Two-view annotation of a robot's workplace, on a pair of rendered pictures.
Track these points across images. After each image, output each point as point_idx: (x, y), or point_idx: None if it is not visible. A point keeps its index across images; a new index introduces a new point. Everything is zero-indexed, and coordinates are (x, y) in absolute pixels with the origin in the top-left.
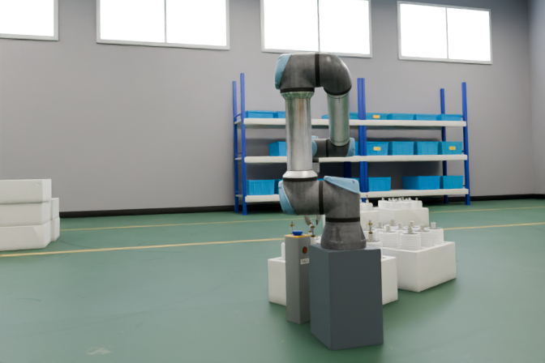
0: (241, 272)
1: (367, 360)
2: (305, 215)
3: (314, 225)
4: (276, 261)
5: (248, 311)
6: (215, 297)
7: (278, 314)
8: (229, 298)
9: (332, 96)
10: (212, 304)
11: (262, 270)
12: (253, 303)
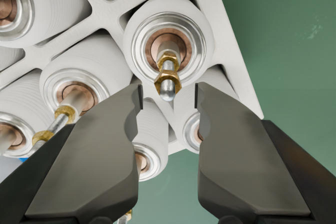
0: (205, 220)
1: None
2: (244, 104)
3: (159, 85)
4: (254, 91)
5: (296, 26)
6: (300, 122)
7: None
8: (283, 112)
9: None
10: (324, 90)
11: (173, 222)
12: (262, 73)
